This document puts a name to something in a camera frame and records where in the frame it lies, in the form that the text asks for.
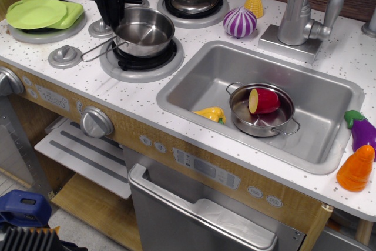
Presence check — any yellow toy corn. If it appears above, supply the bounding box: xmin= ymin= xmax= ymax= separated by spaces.
xmin=244 ymin=0 xmax=264 ymax=19

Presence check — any front right stove burner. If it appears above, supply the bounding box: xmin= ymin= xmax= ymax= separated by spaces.
xmin=99 ymin=38 xmax=184 ymax=83

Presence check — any steel pot lid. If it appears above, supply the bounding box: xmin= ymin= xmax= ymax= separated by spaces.
xmin=167 ymin=0 xmax=220 ymax=15

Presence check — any purple toy eggplant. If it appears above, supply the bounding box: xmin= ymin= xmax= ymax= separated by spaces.
xmin=344 ymin=110 xmax=375 ymax=152

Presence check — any back right stove burner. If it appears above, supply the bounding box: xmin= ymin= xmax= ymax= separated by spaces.
xmin=157 ymin=0 xmax=229 ymax=29

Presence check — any green plastic tray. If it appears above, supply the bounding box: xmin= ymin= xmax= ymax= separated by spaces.
xmin=7 ymin=0 xmax=84 ymax=29

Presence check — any blue clamp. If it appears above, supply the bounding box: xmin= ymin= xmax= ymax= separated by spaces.
xmin=1 ymin=190 xmax=52 ymax=227

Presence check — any steel saucepan with wire handle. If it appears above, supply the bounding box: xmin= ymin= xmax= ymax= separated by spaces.
xmin=80 ymin=6 xmax=176 ymax=63

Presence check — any yellow toy bell pepper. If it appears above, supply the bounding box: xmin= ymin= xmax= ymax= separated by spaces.
xmin=193 ymin=106 xmax=226 ymax=124

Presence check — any round green plastic plate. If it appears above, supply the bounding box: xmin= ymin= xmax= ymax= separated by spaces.
xmin=6 ymin=0 xmax=67 ymax=29

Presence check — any orange toy carrot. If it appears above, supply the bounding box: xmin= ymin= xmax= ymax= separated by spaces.
xmin=336 ymin=145 xmax=375 ymax=192

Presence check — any grey sink basin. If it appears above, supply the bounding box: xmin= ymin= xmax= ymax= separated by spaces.
xmin=157 ymin=41 xmax=364 ymax=175

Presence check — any large silver oven knob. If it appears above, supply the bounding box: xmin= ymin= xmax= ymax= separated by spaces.
xmin=80 ymin=106 xmax=114 ymax=138

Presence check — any silver knob left edge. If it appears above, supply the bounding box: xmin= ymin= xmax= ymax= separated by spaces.
xmin=0 ymin=67 xmax=25 ymax=96

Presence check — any silver toy faucet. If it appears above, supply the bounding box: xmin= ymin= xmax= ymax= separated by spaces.
xmin=258 ymin=0 xmax=344 ymax=64

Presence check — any grey stove knob middle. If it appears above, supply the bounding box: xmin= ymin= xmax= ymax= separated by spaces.
xmin=88 ymin=19 xmax=113 ymax=38

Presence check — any silver dishwasher door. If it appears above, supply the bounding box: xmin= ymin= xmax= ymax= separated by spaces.
xmin=123 ymin=148 xmax=306 ymax=250

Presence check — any steel pot with two handles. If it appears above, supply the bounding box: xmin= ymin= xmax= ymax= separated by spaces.
xmin=226 ymin=82 xmax=301 ymax=138

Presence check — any purple striped toy onion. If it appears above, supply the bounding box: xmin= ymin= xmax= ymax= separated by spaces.
xmin=223 ymin=6 xmax=257 ymax=38

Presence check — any white oven shelf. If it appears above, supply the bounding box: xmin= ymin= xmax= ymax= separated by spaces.
xmin=35 ymin=118 xmax=131 ymax=199

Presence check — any red toy pepper half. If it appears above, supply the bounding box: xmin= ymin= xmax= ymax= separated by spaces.
xmin=249 ymin=88 xmax=281 ymax=114

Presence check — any front left stove burner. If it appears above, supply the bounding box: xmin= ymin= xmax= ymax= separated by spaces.
xmin=7 ymin=12 xmax=86 ymax=44

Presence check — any grey stove knob front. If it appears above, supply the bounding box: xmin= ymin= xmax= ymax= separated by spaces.
xmin=48 ymin=45 xmax=82 ymax=69

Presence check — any black ribbed heat sink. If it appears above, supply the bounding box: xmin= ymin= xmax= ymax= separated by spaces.
xmin=1 ymin=228 xmax=65 ymax=251

